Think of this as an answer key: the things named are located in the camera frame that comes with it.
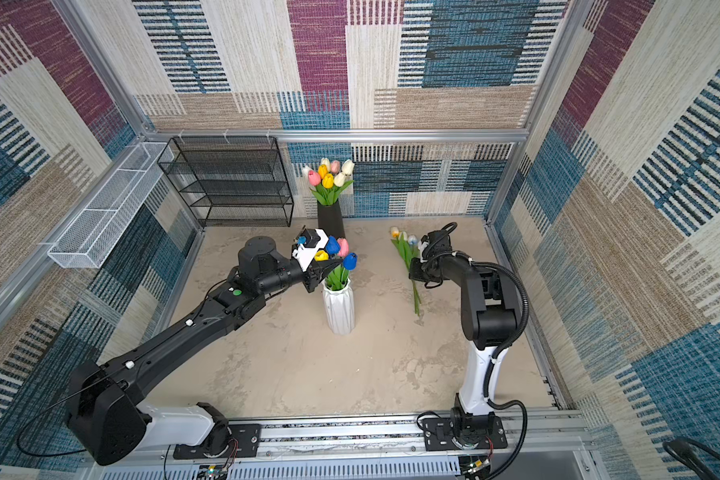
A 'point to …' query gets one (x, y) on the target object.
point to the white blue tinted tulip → (412, 239)
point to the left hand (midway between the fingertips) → (337, 251)
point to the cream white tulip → (348, 167)
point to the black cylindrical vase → (330, 220)
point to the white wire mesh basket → (88, 239)
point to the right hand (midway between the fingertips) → (414, 274)
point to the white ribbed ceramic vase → (339, 308)
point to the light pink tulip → (335, 166)
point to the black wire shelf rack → (231, 181)
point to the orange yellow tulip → (322, 170)
